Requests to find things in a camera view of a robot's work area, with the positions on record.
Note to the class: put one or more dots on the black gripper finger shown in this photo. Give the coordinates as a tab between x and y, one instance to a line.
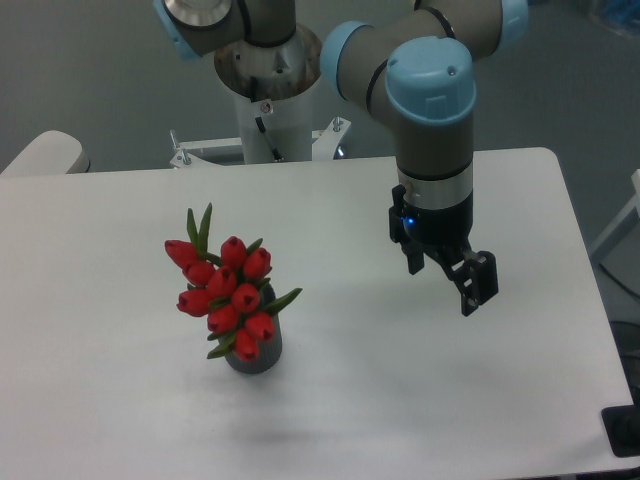
473	273
414	254

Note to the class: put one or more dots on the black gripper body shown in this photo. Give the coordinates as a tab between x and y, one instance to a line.
442	234

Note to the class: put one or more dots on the red tulip bouquet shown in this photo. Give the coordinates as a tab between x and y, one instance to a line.
221	286

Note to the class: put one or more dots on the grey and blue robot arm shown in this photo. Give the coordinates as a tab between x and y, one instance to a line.
415	77

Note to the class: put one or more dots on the grey ribbed vase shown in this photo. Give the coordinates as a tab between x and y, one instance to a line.
257	337

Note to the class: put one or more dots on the white chair back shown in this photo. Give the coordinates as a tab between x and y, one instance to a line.
51	153

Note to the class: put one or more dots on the white furniture frame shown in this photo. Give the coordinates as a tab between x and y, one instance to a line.
618	228

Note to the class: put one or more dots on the black cable grommet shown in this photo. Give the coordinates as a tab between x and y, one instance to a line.
622	428

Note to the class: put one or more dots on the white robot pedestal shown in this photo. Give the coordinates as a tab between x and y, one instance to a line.
272	91

